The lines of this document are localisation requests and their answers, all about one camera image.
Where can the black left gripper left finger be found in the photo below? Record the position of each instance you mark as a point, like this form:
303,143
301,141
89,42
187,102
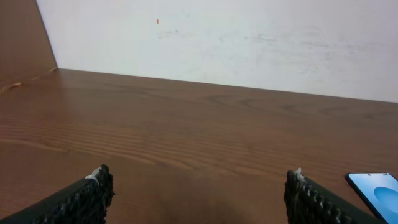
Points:
85,201

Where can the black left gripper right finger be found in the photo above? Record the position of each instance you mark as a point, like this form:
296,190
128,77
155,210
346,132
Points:
310,203

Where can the blue Galaxy smartphone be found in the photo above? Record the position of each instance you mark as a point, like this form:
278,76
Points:
378,191

